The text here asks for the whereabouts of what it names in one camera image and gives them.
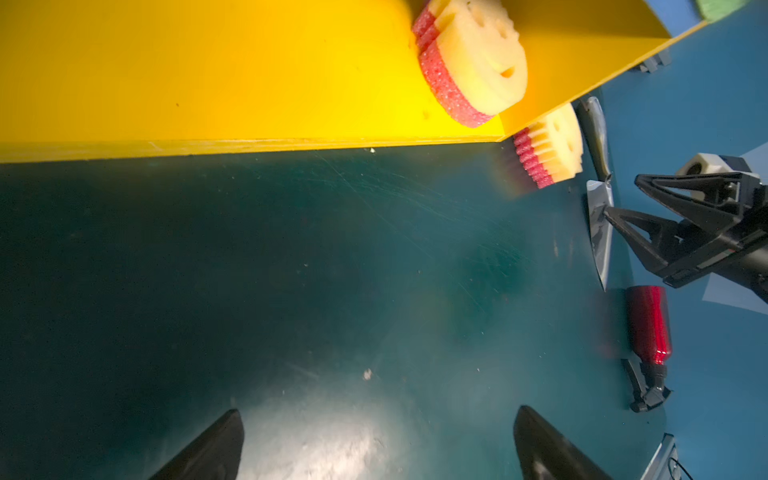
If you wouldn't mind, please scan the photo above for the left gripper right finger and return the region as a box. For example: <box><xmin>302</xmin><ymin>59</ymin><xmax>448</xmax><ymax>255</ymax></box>
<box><xmin>514</xmin><ymin>405</ymin><xmax>610</xmax><ymax>480</ymax></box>

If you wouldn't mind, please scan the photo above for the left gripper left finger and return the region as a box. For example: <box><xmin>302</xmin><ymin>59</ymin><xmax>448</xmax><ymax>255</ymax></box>
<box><xmin>150</xmin><ymin>409</ymin><xmax>245</xmax><ymax>480</ymax></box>

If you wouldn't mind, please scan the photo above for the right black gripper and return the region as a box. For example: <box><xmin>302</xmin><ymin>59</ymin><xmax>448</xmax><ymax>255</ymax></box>
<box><xmin>604</xmin><ymin>172</ymin><xmax>767</xmax><ymax>301</ymax></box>

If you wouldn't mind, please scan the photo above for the yellow smiley sponge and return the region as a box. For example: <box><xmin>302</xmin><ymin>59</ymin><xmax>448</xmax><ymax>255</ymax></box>
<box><xmin>513</xmin><ymin>103</ymin><xmax>584</xmax><ymax>189</ymax></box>
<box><xmin>412</xmin><ymin>1</ymin><xmax>528</xmax><ymax>128</ymax></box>

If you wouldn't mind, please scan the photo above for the green sponge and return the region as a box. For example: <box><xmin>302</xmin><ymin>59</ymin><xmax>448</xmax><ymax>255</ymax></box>
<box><xmin>695</xmin><ymin>0</ymin><xmax>750</xmax><ymax>23</ymax></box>

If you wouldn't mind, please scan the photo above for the yellow shelf with pink and blue boards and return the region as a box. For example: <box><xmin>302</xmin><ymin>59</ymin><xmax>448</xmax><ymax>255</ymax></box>
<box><xmin>1</xmin><ymin>1</ymin><xmax>703</xmax><ymax>163</ymax></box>

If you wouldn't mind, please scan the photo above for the metal trowel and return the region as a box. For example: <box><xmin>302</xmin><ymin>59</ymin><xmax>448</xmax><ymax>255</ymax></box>
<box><xmin>576</xmin><ymin>96</ymin><xmax>614</xmax><ymax>291</ymax></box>

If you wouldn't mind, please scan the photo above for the red bottle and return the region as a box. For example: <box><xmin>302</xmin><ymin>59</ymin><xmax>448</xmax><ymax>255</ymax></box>
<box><xmin>621</xmin><ymin>286</ymin><xmax>673</xmax><ymax>413</ymax></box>

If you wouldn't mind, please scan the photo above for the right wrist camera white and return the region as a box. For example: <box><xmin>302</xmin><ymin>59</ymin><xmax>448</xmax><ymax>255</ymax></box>
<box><xmin>675</xmin><ymin>153</ymin><xmax>760</xmax><ymax>179</ymax></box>

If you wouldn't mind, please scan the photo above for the aluminium frame rail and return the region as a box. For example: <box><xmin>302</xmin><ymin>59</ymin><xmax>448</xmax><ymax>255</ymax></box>
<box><xmin>640</xmin><ymin>433</ymin><xmax>683</xmax><ymax>480</ymax></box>

